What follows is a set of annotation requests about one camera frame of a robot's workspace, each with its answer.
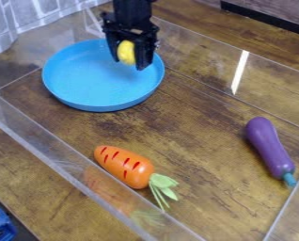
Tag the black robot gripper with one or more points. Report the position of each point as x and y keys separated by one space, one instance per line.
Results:
x=129 y=23

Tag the yellow toy lemon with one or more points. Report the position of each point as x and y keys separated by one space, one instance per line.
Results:
x=126 y=52

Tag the round blue tray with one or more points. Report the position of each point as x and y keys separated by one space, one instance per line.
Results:
x=86 y=80

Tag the white curtain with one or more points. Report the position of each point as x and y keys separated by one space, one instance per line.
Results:
x=23 y=15

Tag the black baseboard strip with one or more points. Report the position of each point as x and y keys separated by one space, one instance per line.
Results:
x=260 y=16

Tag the orange toy carrot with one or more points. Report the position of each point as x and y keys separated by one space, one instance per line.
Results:
x=136 y=171

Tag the purple toy eggplant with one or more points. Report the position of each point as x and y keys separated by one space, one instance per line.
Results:
x=264 y=137

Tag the blue box corner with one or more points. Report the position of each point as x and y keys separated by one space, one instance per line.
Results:
x=7 y=228

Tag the clear acrylic enclosure wall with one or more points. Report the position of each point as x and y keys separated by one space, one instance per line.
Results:
x=232 y=70

